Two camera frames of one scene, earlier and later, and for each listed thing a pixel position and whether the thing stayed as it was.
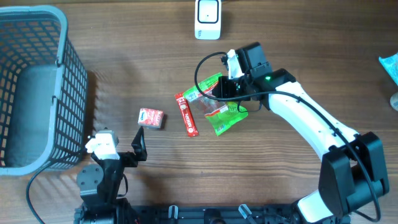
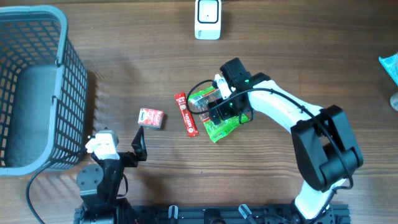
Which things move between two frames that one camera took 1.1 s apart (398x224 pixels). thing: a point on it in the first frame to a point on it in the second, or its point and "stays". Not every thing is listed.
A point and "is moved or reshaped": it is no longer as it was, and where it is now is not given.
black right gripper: (223, 93) to (224, 112)
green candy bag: (222, 116) is moved or reshaped
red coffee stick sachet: (186, 115) stays
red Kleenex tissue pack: (152, 119) stays
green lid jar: (393, 101) stays
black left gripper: (139, 151) stays
